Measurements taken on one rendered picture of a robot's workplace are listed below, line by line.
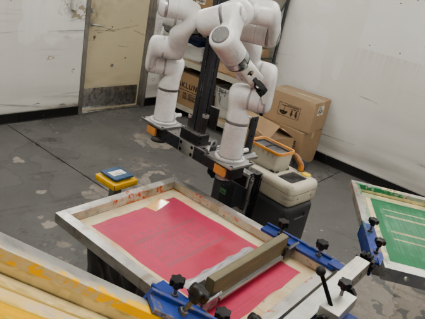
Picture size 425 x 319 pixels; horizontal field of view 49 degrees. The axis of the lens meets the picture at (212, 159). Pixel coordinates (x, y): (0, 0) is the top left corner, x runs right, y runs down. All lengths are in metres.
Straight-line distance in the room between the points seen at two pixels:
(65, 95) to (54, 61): 0.41
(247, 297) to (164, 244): 0.35
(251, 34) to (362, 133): 3.81
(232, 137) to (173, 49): 0.46
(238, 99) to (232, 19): 0.57
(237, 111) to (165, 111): 0.45
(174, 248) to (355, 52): 4.03
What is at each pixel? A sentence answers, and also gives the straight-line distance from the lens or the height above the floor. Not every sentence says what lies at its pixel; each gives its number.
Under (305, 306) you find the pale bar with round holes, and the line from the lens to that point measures 1.38.
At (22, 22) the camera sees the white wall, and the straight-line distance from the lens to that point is 4.98.
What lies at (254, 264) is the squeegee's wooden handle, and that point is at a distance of 1.49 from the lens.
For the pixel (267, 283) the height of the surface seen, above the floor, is 0.96.
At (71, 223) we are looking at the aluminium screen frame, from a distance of 1.62.
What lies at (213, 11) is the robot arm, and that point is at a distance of 1.33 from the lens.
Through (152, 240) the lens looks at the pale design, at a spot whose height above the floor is 0.96.
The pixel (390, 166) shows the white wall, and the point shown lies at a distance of 5.30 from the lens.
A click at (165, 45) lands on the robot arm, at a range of 2.02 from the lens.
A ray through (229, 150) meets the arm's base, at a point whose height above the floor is 1.19.
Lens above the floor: 1.85
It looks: 22 degrees down
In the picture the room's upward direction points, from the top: 12 degrees clockwise
